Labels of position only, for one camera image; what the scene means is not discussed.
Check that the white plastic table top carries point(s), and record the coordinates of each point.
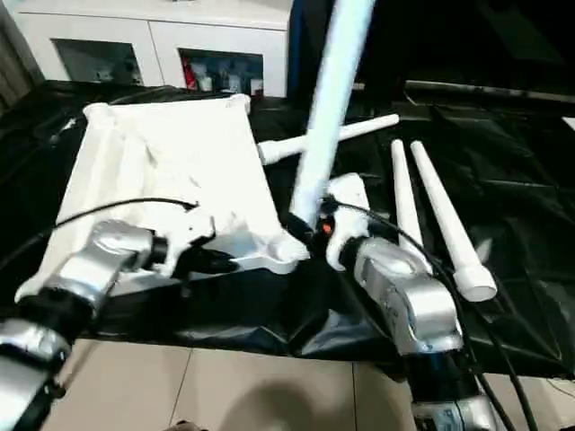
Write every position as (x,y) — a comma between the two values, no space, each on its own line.
(180,162)

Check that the white plastic table leg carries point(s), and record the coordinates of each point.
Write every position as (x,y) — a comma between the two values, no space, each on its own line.
(406,197)
(449,224)
(359,133)
(328,99)

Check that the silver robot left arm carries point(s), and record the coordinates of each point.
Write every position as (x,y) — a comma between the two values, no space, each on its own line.
(72,278)

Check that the black work mat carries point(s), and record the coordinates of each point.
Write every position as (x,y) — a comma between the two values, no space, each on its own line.
(521,180)

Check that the black backdrop cloth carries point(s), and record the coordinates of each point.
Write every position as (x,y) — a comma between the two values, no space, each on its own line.
(467,45)

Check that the white glass-door cabinet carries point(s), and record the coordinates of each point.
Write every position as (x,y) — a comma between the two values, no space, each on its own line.
(135,31)

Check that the grey curtain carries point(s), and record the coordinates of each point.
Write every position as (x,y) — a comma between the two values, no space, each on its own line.
(16,63)

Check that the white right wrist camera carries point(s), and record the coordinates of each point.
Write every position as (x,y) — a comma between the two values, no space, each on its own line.
(350,211)

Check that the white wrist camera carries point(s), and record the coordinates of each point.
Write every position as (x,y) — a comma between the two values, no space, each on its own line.
(184,232)
(350,211)

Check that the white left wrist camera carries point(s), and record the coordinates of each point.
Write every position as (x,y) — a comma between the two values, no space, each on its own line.
(184,232)

